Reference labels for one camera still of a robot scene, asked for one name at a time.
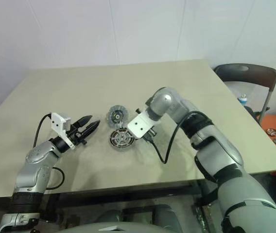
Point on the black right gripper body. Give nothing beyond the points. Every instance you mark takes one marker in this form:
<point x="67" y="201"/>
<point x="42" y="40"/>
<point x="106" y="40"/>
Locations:
<point x="153" y="132"/>

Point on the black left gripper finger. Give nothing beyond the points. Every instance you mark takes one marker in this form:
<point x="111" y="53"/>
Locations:
<point x="84" y="122"/>
<point x="91" y="128"/>

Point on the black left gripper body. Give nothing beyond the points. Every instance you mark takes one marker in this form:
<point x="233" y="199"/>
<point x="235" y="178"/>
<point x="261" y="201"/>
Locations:
<point x="77" y="136"/>

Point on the grey motor housing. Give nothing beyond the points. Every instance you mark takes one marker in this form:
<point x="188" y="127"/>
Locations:
<point x="122" y="149"/>

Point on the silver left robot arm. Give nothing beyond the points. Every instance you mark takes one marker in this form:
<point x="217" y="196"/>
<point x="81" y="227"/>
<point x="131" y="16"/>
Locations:
<point x="38" y="155"/>

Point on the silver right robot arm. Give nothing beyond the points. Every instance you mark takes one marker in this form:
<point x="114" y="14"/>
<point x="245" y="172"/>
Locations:
<point x="167" y="102"/>

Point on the copper spoked motor part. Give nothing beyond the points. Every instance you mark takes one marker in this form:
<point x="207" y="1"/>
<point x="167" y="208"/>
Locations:
<point x="271" y="132"/>

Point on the dark grey rounded shape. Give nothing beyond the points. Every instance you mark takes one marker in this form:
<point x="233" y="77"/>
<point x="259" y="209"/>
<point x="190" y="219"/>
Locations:
<point x="108" y="216"/>
<point x="166" y="216"/>

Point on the small water bottle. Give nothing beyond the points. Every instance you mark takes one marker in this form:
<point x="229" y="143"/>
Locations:
<point x="243" y="100"/>

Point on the grey robot torso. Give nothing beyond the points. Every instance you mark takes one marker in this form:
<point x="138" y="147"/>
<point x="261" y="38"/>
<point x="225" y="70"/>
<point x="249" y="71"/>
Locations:
<point x="140" y="228"/>

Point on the black folding chair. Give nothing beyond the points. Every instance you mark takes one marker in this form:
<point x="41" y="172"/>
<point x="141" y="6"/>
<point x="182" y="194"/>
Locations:
<point x="262" y="75"/>

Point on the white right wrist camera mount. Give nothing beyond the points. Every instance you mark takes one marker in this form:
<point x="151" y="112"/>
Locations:
<point x="143" y="122"/>

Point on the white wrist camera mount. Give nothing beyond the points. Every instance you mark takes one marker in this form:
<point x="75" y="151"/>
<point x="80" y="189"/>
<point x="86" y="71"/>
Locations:
<point x="56" y="122"/>
<point x="143" y="122"/>

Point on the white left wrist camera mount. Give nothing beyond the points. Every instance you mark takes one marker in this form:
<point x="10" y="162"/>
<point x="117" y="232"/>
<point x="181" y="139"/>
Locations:
<point x="56" y="122"/>

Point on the black metal table frame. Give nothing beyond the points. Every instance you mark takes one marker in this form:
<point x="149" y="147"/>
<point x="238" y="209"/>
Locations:
<point x="128" y="194"/>

